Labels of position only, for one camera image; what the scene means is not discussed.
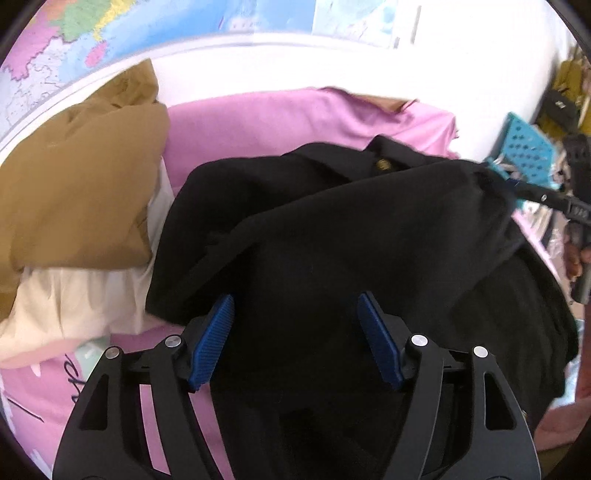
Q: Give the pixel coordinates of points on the colourful wall map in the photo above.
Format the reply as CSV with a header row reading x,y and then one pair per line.
x,y
69,27

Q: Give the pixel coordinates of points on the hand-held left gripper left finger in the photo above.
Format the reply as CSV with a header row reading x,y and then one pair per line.
x,y
210,341

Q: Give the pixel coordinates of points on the blue plastic basket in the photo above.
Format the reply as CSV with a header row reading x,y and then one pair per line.
x,y
526,147

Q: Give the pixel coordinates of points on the brown wooden board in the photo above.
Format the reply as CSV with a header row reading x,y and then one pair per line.
x,y
385,102

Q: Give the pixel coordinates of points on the mustard hanging garment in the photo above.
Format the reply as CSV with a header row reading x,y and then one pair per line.
x,y
570,76

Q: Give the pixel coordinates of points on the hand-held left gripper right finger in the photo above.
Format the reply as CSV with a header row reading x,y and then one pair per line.
x,y
381,341

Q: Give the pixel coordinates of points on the black handbag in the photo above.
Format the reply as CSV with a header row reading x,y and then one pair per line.
x,y
561,108

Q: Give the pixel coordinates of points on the mustard brown garment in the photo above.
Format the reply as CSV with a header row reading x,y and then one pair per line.
x,y
78,184

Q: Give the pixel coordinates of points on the cream white garment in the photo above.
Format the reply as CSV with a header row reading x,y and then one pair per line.
x,y
69,304

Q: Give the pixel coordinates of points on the black garment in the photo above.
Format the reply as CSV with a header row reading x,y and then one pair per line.
x,y
346,230

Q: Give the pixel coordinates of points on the person's right hand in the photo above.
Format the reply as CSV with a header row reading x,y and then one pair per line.
x,y
576,264

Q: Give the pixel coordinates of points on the pink daisy printed blanket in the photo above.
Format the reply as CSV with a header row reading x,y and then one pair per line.
x,y
277,120

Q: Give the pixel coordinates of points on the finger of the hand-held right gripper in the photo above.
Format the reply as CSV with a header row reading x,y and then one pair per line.
x,y
540,196

